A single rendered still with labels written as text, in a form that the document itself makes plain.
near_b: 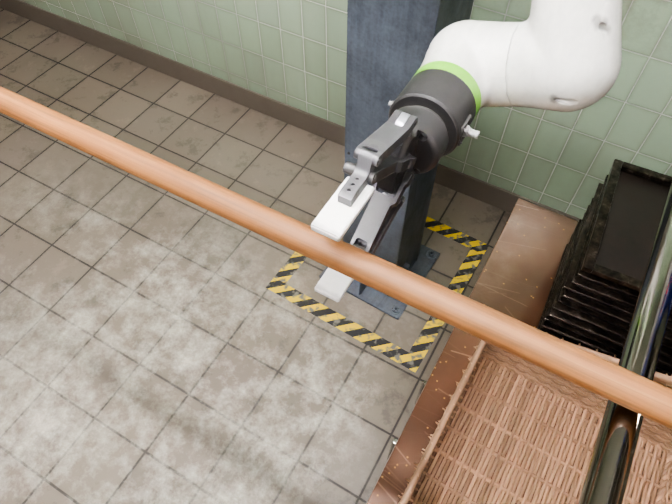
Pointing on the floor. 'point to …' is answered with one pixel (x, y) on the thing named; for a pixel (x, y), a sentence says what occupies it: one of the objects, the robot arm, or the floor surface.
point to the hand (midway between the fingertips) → (336, 252)
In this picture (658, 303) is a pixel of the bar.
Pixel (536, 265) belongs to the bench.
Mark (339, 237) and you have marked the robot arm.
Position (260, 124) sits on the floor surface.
